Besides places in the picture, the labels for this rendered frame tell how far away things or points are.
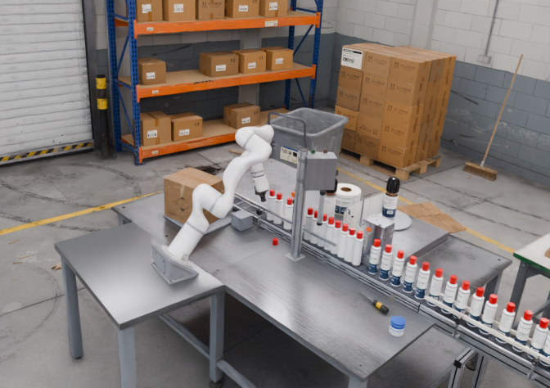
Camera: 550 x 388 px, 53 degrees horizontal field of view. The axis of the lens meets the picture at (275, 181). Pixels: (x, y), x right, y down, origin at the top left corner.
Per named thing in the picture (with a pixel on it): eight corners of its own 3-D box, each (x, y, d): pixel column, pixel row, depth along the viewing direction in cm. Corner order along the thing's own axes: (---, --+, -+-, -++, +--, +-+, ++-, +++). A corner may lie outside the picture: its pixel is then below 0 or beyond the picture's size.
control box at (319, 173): (334, 190, 305) (337, 158, 297) (304, 191, 302) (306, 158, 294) (329, 182, 314) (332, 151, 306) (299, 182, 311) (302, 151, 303)
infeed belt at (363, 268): (428, 303, 289) (429, 297, 287) (419, 309, 283) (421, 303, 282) (224, 196, 393) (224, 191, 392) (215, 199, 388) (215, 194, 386)
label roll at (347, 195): (334, 200, 389) (336, 181, 383) (362, 206, 382) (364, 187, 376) (325, 210, 372) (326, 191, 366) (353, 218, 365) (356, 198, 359)
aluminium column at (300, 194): (300, 256, 326) (309, 149, 300) (295, 259, 324) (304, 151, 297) (295, 253, 329) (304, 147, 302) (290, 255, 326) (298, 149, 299)
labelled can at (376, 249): (379, 272, 306) (384, 240, 298) (373, 276, 302) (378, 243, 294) (371, 268, 309) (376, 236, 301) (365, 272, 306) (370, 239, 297)
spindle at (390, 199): (397, 218, 365) (403, 178, 353) (389, 223, 359) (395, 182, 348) (385, 214, 371) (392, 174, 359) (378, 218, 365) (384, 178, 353)
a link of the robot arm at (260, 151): (201, 206, 311) (224, 223, 310) (198, 204, 299) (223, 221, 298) (252, 134, 316) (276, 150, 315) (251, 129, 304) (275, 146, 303)
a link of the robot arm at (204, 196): (201, 234, 298) (227, 197, 299) (173, 214, 300) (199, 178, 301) (205, 234, 310) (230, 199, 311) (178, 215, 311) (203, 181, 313)
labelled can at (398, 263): (402, 285, 296) (407, 251, 288) (396, 288, 293) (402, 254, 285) (394, 280, 300) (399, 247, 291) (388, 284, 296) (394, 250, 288)
